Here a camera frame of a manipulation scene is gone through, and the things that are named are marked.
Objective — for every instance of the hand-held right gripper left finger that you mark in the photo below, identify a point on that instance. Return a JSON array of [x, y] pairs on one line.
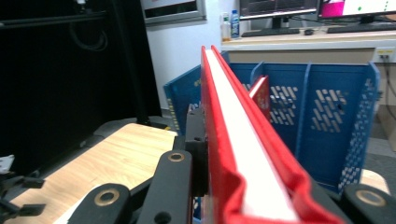
[[174, 186]]

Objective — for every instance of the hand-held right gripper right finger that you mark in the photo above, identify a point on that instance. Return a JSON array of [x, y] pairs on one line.
[[331, 199]]

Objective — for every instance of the blue plastic file rack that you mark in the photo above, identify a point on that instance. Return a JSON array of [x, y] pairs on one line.
[[323, 149]]

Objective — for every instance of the red hardcover book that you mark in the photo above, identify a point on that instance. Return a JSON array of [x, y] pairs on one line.
[[262, 99], [249, 155]]

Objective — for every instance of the black curtain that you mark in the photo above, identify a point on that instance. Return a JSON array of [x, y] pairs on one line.
[[46, 93]]

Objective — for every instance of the white partition panel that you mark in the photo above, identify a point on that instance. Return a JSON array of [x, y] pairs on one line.
[[180, 56]]

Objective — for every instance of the white power strip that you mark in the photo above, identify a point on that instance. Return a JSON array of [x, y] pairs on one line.
[[385, 53]]

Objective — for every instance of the black crossbar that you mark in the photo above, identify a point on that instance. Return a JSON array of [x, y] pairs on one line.
[[46, 20]]

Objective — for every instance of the yellowish plastic bottle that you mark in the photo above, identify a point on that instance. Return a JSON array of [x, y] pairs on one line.
[[226, 29]]

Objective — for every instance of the black computer mouse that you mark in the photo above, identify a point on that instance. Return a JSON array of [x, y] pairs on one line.
[[308, 31]]

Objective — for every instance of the grey framed board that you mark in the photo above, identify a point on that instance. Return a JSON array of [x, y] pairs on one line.
[[174, 15]]

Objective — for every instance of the blue plastic bottle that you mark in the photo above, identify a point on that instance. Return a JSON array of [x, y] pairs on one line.
[[235, 25]]

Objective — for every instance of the monitor with pink window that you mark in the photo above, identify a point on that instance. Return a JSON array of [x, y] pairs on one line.
[[358, 6]]

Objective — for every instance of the monitor with dark screen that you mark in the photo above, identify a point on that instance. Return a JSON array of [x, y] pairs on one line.
[[277, 7]]

